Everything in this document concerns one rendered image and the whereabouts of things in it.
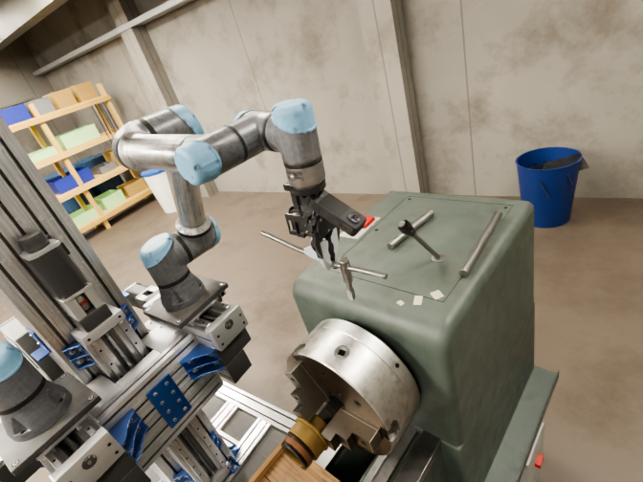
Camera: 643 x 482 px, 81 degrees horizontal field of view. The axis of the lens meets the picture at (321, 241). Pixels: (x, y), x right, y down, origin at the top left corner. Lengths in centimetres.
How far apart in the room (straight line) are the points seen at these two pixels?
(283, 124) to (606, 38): 303
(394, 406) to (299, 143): 57
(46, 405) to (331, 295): 78
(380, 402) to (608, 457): 147
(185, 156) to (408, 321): 56
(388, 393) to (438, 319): 19
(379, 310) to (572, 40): 292
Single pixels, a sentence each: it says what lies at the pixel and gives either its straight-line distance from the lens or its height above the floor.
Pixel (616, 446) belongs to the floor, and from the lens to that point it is 221.
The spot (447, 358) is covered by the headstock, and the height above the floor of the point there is 119.
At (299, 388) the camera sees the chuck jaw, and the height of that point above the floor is 116.
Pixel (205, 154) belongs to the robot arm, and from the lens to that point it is 68.
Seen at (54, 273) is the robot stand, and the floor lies 146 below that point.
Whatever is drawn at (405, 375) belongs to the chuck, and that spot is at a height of 115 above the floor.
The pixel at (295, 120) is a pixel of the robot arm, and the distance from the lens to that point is 67.
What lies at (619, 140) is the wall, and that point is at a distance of 371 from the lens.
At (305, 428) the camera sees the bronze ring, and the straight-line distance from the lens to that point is 90.
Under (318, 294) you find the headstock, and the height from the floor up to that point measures 124.
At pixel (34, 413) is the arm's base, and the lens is 126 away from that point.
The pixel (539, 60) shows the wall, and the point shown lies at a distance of 356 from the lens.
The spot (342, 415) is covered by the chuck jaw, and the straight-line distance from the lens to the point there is 92.
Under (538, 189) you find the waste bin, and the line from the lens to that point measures 329.
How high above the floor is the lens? 184
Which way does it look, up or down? 29 degrees down
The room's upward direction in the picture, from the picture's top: 18 degrees counter-clockwise
